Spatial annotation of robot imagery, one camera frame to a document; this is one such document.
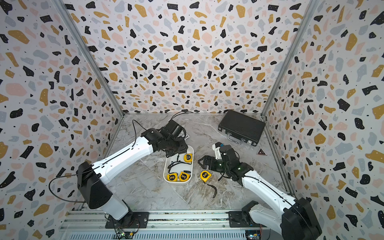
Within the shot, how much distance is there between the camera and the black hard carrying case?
1045mm

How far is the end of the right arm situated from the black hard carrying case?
394 mm

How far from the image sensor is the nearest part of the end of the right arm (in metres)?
0.59
